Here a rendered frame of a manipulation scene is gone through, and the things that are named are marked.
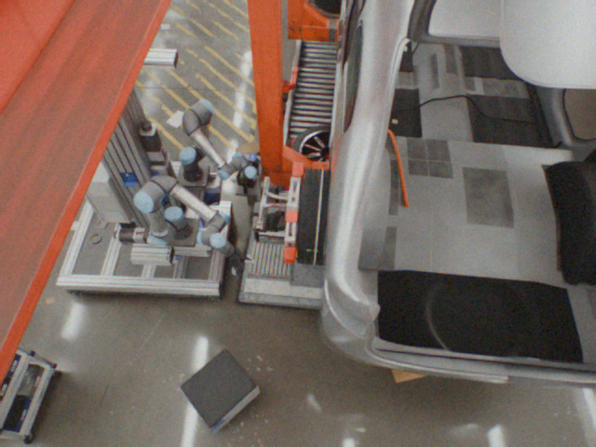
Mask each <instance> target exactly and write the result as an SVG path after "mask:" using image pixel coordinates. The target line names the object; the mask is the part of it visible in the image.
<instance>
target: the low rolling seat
mask: <svg viewBox="0 0 596 447"><path fill-rule="evenodd" d="M180 389H181V391H182V393H183V394H184V395H185V397H186V398H187V399H188V401H189V402H190V404H191V405H192V406H193V408H194V409H195V410H196V412H197V413H198V415H199V416H200V417H201V419H202V420H203V422H204V423H205V424H206V427H207V428H208V429H209V431H210V432H211V433H214V434H216V432H218V431H219V430H221V429H222V428H223V427H224V426H225V424H226V423H227V422H228V421H229V420H230V419H231V418H233V417H234V416H235V415H236V414H237V413H238V412H239V411H240V410H241V409H242V408H244V407H245V406H246V405H247V404H249V403H250V402H251V401H252V400H253V399H254V398H256V399H259V398H260V390H259V386H258V385H257V384H256V382H255V381H254V380H253V379H252V378H251V376H250V375H249V374H248V373H246V371H245V370H244V369H243V368H242V367H241V365H240V364H239V363H238V362H237V360H236V359H235V358H234V357H233V355H232V354H231V352H230V351H229V350H228V348H227V347H226V348H224V349H223V350H222V351H221V352H220V354H218V355H217V356H216V357H215V358H214V359H211V360H210V361H209V362H208V363H206V364H205V365H204V366H203V367H202V368H200V369H199V370H198V371H197V372H196V373H194V374H193V375H192V376H191V377H190V378H188V379H187V380H186V381H185V382H184V383H182V384H181V385H180Z"/></svg>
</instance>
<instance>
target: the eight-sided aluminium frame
mask: <svg viewBox="0 0 596 447"><path fill-rule="evenodd" d="M296 186H297V188H296ZM292 192H296V196H295V202H291V200H292ZM301 197H302V178H301V177H291V189H290V196H289V201H288V208H287V210H298V207H300V204H301ZM298 226H299V223H298V224H296V223H293V225H291V229H290V223H287V227H286V235H285V242H286V246H290V247H297V236H298ZM289 232H290V233H289Z"/></svg>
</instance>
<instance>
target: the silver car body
mask: <svg viewBox="0 0 596 447"><path fill-rule="evenodd" d="M344 13H345V15H344ZM343 15H344V17H343ZM342 17H343V21H342V25H343V28H344V29H343V34H342V36H339V37H342V40H339V38H338V41H342V45H341V48H340V49H338V53H337V66H336V79H335V90H334V98H333V108H332V130H331V144H330V157H331V150H332V169H331V183H330V193H329V205H328V215H327V225H326V234H325V243H324V252H323V260H322V267H321V276H320V290H319V302H318V314H317V331H318V334H319V336H320V338H321V340H322V342H323V343H324V344H325V345H326V346H327V347H329V348H330V349H332V350H333V351H335V352H337V353H339V355H341V356H343V357H345V358H348V359H353V360H355V361H359V362H362V363H366V364H370V365H373V366H378V367H383V368H388V369H392V370H397V371H402V372H407V373H417V374H423V375H432V376H438V377H447V378H455V379H465V380H473V381H483V382H492V383H502V384H512V385H521V386H541V387H552V388H565V390H588V391H596V138H593V139H581V138H579V137H577V136H576V135H575V132H574V129H573V126H572V123H571V120H570V117H568V115H567V113H566V110H565V107H564V94H565V91H566V88H596V0H342V5H341V14H340V20H341V19H342ZM545 167H547V168H545ZM378 265H379V268H377V267H378Z"/></svg>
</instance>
